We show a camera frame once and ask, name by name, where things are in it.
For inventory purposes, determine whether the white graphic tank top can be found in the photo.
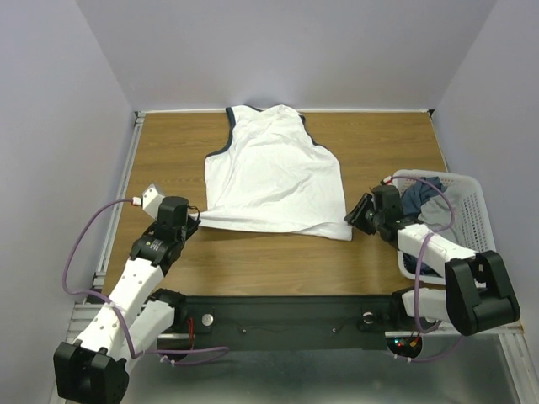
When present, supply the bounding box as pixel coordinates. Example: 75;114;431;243
200;105;352;242

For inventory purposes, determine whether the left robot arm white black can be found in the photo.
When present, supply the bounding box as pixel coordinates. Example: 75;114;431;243
53;188;199;403

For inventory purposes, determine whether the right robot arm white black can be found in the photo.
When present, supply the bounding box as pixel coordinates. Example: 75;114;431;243
344;185;520;336

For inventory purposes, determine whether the navy blue tank top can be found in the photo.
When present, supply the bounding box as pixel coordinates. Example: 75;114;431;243
401;177;446;277

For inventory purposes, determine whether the grey tank top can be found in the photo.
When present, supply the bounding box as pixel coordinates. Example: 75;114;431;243
419;196;463;242

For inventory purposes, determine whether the white plastic laundry basket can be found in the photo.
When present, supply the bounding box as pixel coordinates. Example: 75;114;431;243
389;169;500;281

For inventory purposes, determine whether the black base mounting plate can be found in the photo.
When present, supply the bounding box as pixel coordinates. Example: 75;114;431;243
157;295;415;351

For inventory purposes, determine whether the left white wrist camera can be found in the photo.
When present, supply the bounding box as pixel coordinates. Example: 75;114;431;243
131;183;165;220

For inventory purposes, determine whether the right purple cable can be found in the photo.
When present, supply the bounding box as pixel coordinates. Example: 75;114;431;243
381;175;467;364

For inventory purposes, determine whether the aluminium frame rail left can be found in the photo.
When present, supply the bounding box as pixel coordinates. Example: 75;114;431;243
92;111;147;291

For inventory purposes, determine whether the aluminium frame rail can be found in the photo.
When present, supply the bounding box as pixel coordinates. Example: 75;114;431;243
92;111;147;291
67;303;524;339

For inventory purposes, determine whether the aluminium frame rail front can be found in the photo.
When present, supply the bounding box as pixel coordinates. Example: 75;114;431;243
67;303;524;339

